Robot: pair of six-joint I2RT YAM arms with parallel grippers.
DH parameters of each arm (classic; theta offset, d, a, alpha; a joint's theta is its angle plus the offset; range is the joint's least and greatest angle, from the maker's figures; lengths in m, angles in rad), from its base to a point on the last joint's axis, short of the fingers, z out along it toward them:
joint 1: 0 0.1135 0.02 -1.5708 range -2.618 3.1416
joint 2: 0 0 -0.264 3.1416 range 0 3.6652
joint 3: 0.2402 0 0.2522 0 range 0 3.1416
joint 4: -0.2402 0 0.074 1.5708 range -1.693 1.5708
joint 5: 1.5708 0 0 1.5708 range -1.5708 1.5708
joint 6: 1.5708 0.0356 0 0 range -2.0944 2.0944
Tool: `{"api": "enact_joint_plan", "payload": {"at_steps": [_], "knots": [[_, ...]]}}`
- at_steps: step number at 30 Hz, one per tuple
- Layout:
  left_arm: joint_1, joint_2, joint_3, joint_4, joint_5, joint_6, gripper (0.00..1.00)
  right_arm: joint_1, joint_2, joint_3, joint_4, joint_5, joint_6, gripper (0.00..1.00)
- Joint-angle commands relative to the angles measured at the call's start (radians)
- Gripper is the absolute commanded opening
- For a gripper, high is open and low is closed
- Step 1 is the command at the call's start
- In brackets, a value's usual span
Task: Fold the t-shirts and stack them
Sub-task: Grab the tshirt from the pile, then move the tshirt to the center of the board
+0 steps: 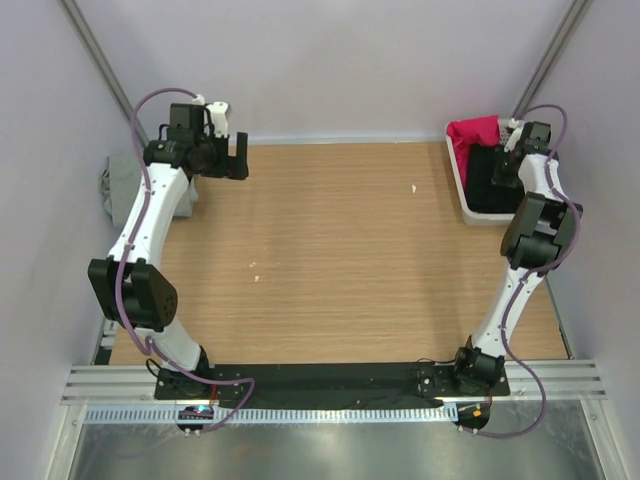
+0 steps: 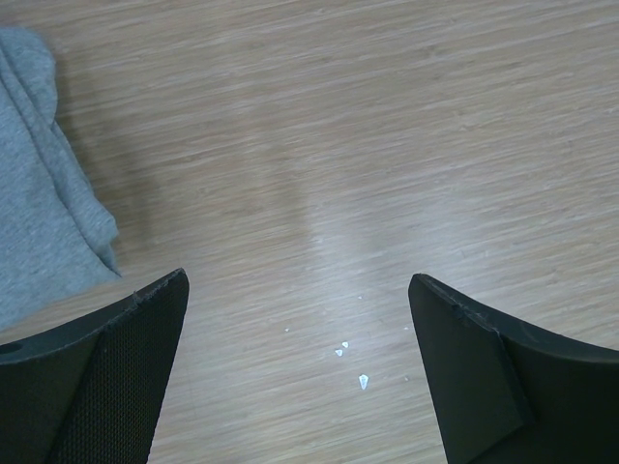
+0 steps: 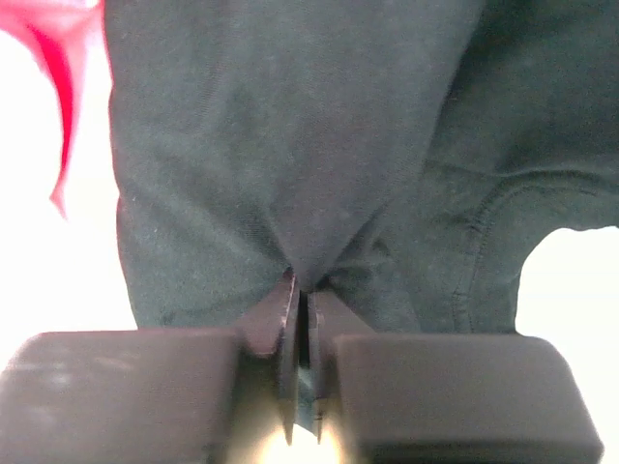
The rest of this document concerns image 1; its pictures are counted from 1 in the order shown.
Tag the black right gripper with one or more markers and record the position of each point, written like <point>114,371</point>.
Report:
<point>498,178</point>

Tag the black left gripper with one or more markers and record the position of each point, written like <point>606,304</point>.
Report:
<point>230,167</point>

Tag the black t shirt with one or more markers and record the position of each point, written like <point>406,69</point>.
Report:
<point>482,194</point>

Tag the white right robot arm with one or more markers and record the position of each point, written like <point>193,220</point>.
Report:
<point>541,234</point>

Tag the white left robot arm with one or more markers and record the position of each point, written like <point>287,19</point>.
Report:
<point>128,283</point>

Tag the pink t shirt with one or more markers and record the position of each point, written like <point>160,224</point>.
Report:
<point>483,131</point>

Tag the white plastic laundry basket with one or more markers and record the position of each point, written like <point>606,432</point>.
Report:
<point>469,217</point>

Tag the grey folded t shirt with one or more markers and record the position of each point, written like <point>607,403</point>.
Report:
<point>119,185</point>

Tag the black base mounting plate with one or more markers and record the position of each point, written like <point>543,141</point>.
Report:
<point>333,386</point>

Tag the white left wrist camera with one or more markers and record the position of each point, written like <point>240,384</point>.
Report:
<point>217,115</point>

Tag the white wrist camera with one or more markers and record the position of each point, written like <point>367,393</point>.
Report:
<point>511,131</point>
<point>217,115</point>

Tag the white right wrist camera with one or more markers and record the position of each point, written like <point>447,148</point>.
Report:
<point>511,131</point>

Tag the left aluminium corner post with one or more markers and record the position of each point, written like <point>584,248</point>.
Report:
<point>99,59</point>

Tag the aluminium corner post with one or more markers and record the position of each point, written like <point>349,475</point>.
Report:
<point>99,59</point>
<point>561,37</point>

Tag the right aluminium corner post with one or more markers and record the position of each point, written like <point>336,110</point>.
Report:
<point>561,37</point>

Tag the aluminium frame rail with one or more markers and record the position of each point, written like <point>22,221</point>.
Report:
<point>551,379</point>

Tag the white slotted cable duct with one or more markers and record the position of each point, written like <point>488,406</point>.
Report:
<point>200,414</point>

